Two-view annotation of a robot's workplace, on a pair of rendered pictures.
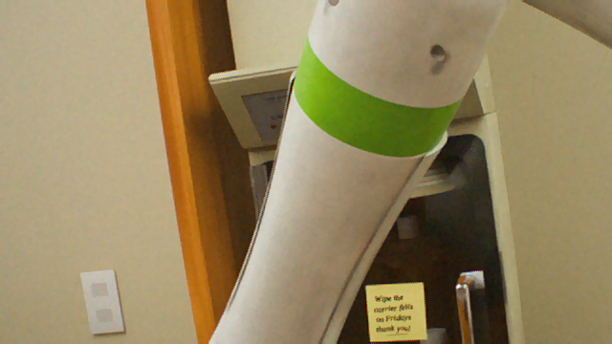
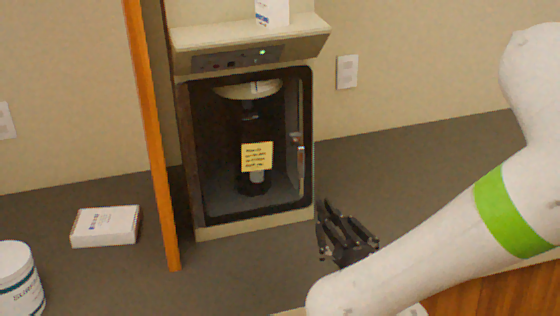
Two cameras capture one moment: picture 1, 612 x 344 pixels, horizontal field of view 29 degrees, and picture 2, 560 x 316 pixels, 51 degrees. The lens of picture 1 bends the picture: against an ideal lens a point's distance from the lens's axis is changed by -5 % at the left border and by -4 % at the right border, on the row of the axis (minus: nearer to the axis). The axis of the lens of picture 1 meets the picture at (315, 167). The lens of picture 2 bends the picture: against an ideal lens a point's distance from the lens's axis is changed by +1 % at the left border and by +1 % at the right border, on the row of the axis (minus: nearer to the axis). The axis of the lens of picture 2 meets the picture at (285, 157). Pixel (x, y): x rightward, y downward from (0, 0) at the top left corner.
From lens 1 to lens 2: 84 cm
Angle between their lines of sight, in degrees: 41
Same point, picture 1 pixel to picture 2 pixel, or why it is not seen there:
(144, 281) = (30, 106)
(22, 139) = not seen: outside the picture
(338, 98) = (533, 245)
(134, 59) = not seen: outside the picture
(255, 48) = (181, 12)
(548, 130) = not seen: hidden behind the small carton
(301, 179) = (474, 265)
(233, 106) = (184, 60)
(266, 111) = (202, 62)
